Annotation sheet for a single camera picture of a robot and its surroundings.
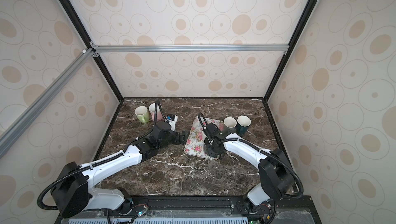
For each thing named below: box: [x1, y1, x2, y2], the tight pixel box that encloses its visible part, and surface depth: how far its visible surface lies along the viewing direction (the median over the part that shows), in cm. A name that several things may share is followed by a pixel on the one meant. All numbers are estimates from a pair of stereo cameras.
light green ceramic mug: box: [134, 105, 151, 124], surface depth 102 cm
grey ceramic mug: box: [223, 116, 238, 132], surface depth 97 cm
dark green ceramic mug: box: [236, 115, 252, 136], surface depth 95 cm
